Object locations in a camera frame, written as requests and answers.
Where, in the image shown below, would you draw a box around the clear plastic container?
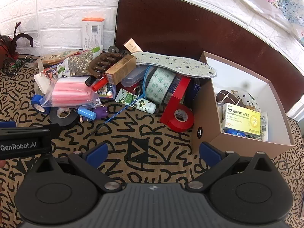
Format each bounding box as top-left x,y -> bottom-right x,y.
145,67 -> 177,105
121,65 -> 150,88

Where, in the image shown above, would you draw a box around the dried herb sachet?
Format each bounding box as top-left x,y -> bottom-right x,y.
66,50 -> 94,76

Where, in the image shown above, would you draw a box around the dark brown wooden board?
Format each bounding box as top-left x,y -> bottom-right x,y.
114,0 -> 304,119

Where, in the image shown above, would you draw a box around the red squeeze tube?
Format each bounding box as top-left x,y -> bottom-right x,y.
92,78 -> 107,91

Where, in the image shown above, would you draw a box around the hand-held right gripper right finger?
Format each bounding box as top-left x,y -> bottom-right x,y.
188,141 -> 277,193

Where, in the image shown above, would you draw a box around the blue tape roll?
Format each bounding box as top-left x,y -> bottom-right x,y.
30,94 -> 51,113

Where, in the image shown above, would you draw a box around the colourful picture card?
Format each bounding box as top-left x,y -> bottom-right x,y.
38,65 -> 60,80

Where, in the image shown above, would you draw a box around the green white tube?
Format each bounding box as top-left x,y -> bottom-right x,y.
115,88 -> 158,114

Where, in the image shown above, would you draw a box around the red tape roll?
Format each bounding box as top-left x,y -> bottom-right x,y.
167,108 -> 195,132

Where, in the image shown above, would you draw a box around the bright red box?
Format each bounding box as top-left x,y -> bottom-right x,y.
160,76 -> 193,124

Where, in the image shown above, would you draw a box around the brown hair claw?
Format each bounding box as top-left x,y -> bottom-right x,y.
87,52 -> 124,80

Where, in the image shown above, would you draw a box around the grey dotted insole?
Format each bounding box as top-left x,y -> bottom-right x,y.
132,51 -> 218,79

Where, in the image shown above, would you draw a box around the brown cardboard box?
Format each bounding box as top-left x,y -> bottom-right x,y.
191,51 -> 296,156

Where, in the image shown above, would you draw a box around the brown checked pouch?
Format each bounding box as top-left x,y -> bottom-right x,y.
216,89 -> 238,105

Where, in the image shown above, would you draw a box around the dark blue box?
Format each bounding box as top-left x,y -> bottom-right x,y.
190,77 -> 201,98

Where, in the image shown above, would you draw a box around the letter printed blanket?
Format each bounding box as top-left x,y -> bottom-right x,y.
0,55 -> 304,228

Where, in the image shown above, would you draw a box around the blue purple balm tube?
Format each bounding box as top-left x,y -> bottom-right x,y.
77,107 -> 97,121

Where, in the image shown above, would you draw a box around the white black patterned pouch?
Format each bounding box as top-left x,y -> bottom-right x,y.
231,90 -> 257,112

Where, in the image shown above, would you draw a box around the floral cloth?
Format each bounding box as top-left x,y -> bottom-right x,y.
223,0 -> 304,45

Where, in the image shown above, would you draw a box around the colourful card pack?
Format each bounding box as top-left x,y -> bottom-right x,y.
96,84 -> 117,99

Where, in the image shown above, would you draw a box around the white box orange top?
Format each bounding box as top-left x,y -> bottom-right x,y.
81,17 -> 105,50

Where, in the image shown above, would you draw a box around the small brown carton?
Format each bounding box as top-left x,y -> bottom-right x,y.
105,54 -> 137,85

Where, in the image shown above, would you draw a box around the black feather decoration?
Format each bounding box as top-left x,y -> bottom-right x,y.
0,21 -> 34,67

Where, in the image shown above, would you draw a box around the black tape roll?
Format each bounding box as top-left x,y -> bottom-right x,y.
49,107 -> 79,131

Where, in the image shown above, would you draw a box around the white green packet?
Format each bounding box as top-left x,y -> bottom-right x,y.
91,45 -> 104,60

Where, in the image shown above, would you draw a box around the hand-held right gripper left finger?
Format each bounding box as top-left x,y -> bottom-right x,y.
30,143 -> 121,193

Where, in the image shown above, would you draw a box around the black cables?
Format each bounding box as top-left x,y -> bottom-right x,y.
2,56 -> 34,76

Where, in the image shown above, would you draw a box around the yellow medicine box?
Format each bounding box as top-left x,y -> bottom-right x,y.
222,103 -> 262,135

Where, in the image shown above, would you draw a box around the thin blue cord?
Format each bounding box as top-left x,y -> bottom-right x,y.
89,65 -> 155,136

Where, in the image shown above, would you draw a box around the beige cosmetic tube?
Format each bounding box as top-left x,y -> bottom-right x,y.
123,38 -> 144,54

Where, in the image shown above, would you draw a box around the bag of pink masks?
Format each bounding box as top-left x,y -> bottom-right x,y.
40,76 -> 101,107

